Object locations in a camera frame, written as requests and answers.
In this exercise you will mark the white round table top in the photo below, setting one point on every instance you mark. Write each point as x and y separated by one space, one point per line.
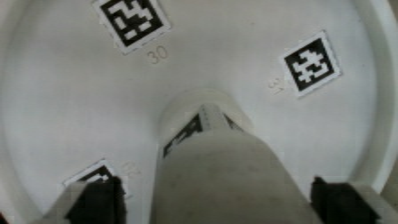
103 56

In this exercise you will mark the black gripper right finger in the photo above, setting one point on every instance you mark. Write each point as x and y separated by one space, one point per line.
349 204

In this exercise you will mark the white cylindrical table leg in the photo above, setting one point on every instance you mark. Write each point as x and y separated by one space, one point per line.
223 184

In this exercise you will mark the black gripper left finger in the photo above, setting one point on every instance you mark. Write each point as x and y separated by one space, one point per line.
89 204

